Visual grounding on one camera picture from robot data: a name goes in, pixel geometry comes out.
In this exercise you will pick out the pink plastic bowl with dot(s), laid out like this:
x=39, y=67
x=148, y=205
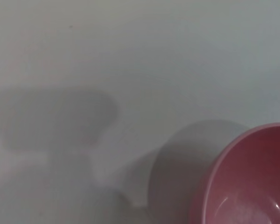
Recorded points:
x=249, y=177

